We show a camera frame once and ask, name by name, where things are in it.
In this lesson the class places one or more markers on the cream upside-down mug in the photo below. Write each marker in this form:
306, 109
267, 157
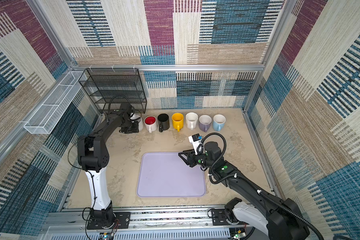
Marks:
139, 123

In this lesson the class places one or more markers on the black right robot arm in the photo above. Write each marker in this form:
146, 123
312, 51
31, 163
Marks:
277, 218

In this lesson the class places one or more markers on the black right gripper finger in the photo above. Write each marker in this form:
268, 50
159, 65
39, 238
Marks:
187, 153
185, 158

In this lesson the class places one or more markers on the lavender ceramic mug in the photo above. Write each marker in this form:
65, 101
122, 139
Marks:
205, 122

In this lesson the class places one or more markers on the lavender silicone mat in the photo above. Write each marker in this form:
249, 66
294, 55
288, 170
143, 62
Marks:
165, 175

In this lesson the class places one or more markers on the yellow ceramic mug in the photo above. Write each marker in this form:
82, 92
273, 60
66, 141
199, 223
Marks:
178, 121

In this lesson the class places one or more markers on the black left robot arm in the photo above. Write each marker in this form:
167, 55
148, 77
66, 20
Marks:
93, 158

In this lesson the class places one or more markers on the black ceramic mug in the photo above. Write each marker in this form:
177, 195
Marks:
164, 122

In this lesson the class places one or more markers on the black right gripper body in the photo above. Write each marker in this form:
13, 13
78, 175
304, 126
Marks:
202, 160

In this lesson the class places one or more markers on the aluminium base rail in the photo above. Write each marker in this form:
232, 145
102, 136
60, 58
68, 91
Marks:
156, 223

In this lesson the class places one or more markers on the white wire wall basket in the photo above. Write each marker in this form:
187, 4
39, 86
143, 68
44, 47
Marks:
49, 113

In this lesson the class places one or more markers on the light blue ceramic mug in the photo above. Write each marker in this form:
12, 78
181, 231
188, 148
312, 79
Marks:
218, 122

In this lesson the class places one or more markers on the black mesh wire shelf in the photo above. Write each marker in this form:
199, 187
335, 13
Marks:
109, 88

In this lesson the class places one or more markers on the white upside-down mug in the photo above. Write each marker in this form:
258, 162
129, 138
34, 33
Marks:
151, 123

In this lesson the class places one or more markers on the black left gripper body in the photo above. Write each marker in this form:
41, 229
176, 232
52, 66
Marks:
130, 127

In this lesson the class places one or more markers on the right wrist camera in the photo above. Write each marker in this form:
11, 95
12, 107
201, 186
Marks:
196, 141

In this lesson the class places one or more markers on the white faceted ceramic mug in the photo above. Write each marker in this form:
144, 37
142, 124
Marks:
192, 120

